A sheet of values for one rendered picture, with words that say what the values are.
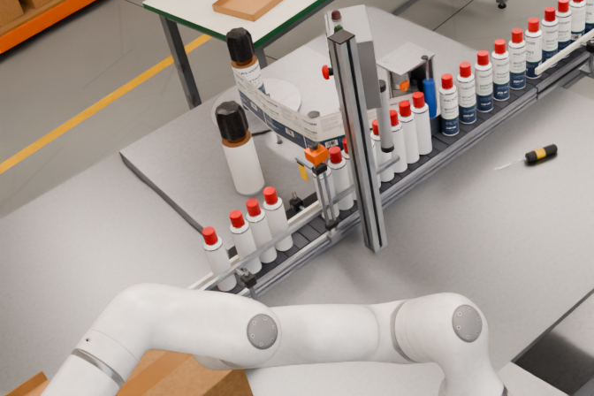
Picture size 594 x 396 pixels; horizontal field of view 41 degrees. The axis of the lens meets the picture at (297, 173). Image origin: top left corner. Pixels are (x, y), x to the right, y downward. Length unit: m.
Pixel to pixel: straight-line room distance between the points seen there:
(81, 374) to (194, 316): 0.18
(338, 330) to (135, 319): 0.35
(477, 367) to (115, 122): 3.33
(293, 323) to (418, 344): 0.24
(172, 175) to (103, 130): 1.99
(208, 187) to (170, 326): 1.25
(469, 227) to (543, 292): 0.29
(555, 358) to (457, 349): 1.32
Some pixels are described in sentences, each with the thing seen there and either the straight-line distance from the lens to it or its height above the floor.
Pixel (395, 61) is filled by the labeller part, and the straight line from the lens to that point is 2.34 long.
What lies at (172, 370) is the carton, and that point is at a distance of 1.70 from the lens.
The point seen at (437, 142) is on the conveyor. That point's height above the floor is 0.88.
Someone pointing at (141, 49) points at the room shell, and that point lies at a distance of 5.13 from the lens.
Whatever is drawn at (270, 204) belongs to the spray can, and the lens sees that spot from 2.07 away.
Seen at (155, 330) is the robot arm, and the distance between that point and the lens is 1.24.
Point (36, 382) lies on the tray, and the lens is 2.19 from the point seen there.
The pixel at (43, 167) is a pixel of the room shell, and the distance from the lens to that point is 4.41.
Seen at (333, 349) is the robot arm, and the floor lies 1.34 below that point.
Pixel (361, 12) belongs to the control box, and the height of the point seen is 1.47.
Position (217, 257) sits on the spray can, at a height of 1.01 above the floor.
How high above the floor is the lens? 2.42
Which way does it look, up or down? 40 degrees down
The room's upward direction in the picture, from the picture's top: 13 degrees counter-clockwise
